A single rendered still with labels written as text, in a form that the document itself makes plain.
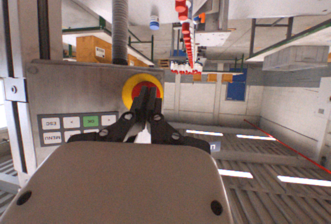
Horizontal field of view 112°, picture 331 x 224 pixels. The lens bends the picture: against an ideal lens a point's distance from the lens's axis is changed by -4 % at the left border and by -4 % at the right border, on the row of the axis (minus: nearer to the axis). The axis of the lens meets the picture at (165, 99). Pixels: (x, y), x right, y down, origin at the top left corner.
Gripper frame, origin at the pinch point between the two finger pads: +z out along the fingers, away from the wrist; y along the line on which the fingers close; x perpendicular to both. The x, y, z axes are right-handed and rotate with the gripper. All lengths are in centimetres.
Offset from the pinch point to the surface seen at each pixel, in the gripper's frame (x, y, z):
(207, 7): 9.2, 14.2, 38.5
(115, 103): -2.0, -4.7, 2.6
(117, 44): 2.4, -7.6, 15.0
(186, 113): -528, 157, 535
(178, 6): 8.8, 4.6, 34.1
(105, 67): 2.0, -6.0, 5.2
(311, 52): -20, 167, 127
